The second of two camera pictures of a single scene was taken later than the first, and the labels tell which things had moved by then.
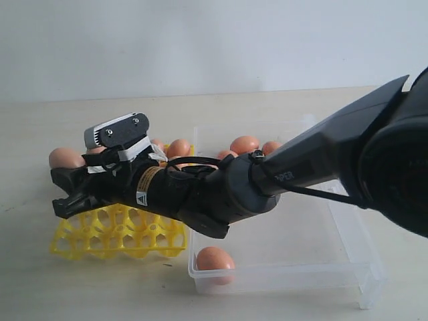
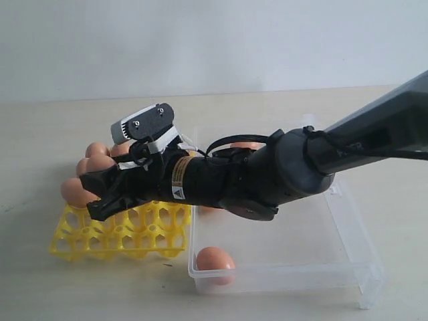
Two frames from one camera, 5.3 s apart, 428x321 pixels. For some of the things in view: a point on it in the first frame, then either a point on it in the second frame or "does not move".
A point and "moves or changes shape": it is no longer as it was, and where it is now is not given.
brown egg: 65,158 moves or changes shape
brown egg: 96,150 does not move
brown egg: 216,265 does not move
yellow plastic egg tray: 113,231 does not move
